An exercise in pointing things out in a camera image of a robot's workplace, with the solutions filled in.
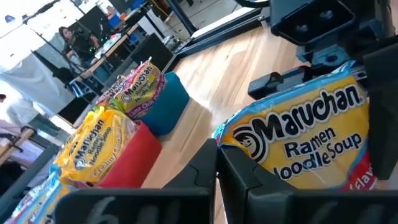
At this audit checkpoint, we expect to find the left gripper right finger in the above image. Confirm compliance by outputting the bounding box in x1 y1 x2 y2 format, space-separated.
218 145 398 224

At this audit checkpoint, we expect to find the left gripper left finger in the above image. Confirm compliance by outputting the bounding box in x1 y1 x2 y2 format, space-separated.
54 139 218 224

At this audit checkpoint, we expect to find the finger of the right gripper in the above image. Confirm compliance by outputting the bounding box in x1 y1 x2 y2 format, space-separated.
248 67 312 100
363 42 398 181

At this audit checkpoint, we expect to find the red plastic bin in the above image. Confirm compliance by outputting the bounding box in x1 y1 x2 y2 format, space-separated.
73 120 163 189

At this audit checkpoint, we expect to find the teal plastic bin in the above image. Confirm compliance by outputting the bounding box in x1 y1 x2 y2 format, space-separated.
136 72 190 136

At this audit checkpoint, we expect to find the grey side desk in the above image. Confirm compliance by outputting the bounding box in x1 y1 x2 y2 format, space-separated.
0 144 60 213

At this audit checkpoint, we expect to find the black floor cabinet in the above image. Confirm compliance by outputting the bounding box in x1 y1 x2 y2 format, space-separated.
130 33 174 73

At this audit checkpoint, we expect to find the person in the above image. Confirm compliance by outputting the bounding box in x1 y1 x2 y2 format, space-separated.
0 93 62 138
58 26 101 63

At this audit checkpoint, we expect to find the wooden background desk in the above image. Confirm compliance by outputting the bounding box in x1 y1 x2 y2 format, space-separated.
70 23 141 94

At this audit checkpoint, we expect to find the white cloth cover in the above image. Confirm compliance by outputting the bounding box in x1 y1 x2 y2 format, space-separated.
0 52 76 115

